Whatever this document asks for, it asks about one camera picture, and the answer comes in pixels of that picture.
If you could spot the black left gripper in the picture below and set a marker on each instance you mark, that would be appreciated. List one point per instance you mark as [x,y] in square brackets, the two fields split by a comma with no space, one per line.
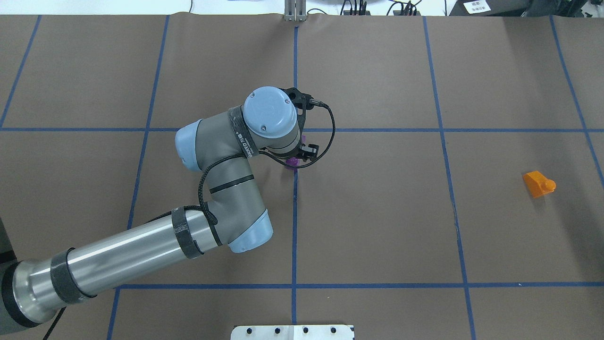
[310,150]

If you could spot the purple trapezoid block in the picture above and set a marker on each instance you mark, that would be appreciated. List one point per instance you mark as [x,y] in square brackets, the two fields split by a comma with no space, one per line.
[295,161]

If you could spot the orange trapezoid block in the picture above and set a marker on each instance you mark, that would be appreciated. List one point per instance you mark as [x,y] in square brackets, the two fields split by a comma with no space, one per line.
[537,184]

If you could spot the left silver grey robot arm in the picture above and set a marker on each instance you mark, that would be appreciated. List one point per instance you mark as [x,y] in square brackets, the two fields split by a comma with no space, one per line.
[230,211]

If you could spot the black box with label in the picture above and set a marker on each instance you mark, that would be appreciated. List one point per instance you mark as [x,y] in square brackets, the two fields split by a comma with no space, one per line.
[489,8]

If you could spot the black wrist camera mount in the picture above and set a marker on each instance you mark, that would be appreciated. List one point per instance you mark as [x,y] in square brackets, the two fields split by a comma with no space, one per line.
[301,101]

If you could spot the grey aluminium post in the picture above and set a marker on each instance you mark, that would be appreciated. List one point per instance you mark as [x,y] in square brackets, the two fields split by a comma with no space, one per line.
[295,10]

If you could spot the white metal base plate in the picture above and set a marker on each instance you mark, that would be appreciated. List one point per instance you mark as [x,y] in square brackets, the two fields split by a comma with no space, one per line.
[294,332]

